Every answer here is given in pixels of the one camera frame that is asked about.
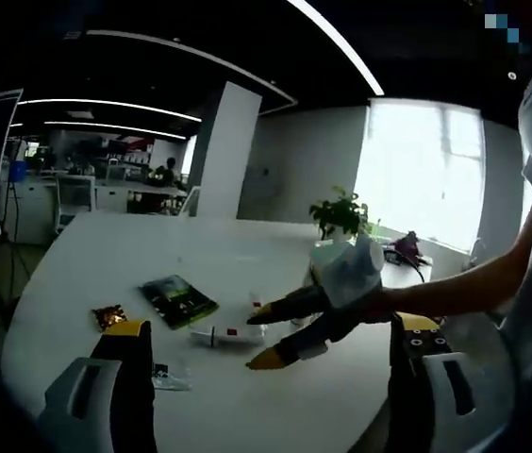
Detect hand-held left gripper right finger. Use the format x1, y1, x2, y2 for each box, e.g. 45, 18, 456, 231
386, 310, 518, 453

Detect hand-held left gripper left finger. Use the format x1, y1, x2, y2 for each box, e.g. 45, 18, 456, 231
39, 319, 158, 453

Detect small clear skincare sachet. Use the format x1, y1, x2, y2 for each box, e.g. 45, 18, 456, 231
151, 361, 192, 393

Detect gold skincare sachet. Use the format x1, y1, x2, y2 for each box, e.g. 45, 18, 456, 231
91, 304, 128, 334

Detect green skincare sachet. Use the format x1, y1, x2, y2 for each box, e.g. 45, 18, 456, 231
138, 274, 221, 331

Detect potted green plant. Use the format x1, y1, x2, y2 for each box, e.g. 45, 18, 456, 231
308, 185, 372, 244

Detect grey mesh office chair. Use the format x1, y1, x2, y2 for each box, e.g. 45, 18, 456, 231
438, 310, 520, 411

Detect white chair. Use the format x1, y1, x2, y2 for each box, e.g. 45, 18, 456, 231
181, 186, 201, 218

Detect white cabinet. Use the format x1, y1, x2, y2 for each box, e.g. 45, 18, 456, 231
0, 181, 62, 245

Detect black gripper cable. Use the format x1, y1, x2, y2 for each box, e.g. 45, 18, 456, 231
385, 248, 431, 285

